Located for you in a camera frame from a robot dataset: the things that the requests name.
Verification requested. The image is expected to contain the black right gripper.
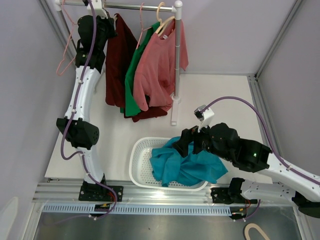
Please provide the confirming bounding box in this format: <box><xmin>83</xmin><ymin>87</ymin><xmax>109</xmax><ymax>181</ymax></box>
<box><xmin>171</xmin><ymin>118</ymin><xmax>232</xmax><ymax>162</ymax></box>

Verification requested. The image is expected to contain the aluminium cage frame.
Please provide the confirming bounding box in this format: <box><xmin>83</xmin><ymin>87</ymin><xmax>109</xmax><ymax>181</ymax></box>
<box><xmin>37</xmin><ymin>0</ymin><xmax>311</xmax><ymax>186</ymax></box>

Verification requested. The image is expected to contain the teal t shirt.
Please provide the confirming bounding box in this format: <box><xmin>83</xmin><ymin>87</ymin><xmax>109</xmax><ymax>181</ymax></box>
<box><xmin>149</xmin><ymin>136</ymin><xmax>228</xmax><ymax>187</ymax></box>

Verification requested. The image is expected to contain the white slotted cable duct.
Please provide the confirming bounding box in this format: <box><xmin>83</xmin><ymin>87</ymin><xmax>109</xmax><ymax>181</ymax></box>
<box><xmin>42</xmin><ymin>203</ymin><xmax>232</xmax><ymax>216</ymax></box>

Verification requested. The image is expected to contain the green t shirt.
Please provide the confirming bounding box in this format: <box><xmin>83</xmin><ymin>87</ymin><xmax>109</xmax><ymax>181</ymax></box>
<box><xmin>124</xmin><ymin>22</ymin><xmax>160</xmax><ymax>118</ymax></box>

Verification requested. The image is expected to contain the aluminium mounting rail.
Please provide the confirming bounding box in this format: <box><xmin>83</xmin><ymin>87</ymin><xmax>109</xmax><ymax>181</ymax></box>
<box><xmin>32</xmin><ymin>177</ymin><xmax>305</xmax><ymax>207</ymax></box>

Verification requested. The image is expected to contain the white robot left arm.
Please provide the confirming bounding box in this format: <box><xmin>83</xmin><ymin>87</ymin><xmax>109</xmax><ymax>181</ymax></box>
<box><xmin>56</xmin><ymin>15</ymin><xmax>118</xmax><ymax>203</ymax></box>

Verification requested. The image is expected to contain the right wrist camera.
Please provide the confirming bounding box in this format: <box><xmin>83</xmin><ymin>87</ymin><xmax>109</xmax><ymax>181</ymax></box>
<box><xmin>194</xmin><ymin>105</ymin><xmax>215</xmax><ymax>132</ymax></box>

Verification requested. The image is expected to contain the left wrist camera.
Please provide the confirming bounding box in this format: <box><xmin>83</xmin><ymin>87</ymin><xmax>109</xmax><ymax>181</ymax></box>
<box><xmin>82</xmin><ymin>0</ymin><xmax>110</xmax><ymax>19</ymax></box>

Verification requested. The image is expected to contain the beige wooden hanger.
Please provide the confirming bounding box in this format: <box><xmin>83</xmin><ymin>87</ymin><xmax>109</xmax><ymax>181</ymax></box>
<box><xmin>113</xmin><ymin>14</ymin><xmax>118</xmax><ymax>22</ymax></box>
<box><xmin>155</xmin><ymin>1</ymin><xmax>175</xmax><ymax>37</ymax></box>

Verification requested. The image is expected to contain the white metal clothes rack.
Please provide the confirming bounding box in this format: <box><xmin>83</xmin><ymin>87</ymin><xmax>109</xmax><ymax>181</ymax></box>
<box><xmin>66</xmin><ymin>0</ymin><xmax>183</xmax><ymax>126</ymax></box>

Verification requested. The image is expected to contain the pink wire hanger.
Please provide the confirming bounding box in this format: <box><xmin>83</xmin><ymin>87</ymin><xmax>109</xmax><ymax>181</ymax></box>
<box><xmin>56</xmin><ymin>0</ymin><xmax>77</xmax><ymax>76</ymax></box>
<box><xmin>135</xmin><ymin>2</ymin><xmax>152</xmax><ymax>50</ymax></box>

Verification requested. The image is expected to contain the dark red t shirt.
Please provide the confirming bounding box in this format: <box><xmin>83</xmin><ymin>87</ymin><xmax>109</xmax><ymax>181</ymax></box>
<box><xmin>105</xmin><ymin>13</ymin><xmax>168</xmax><ymax>123</ymax></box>

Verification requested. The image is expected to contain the pink t shirt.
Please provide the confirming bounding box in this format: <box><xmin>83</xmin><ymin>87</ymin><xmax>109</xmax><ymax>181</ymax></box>
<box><xmin>133</xmin><ymin>20</ymin><xmax>176</xmax><ymax>112</ymax></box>

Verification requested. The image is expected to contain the beige hanger on floor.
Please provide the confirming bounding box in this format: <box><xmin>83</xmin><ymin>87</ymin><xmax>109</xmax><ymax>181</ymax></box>
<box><xmin>244</xmin><ymin>223</ymin><xmax>269</xmax><ymax>240</ymax></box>

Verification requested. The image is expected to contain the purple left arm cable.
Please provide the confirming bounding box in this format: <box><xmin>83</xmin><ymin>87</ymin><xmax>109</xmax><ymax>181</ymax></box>
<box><xmin>61</xmin><ymin>0</ymin><xmax>118</xmax><ymax>221</ymax></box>

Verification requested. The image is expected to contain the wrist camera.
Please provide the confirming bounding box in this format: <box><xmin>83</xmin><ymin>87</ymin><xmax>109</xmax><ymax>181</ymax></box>
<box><xmin>194</xmin><ymin>105</ymin><xmax>215</xmax><ymax>132</ymax></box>
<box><xmin>82</xmin><ymin>0</ymin><xmax>110</xmax><ymax>19</ymax></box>

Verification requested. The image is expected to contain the white perforated plastic basket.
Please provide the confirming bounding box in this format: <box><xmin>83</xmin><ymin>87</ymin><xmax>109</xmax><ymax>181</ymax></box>
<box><xmin>129</xmin><ymin>137</ymin><xmax>208</xmax><ymax>192</ymax></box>

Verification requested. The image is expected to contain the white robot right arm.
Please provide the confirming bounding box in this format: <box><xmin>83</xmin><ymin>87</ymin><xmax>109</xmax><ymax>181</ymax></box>
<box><xmin>172</xmin><ymin>123</ymin><xmax>320</xmax><ymax>218</ymax></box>

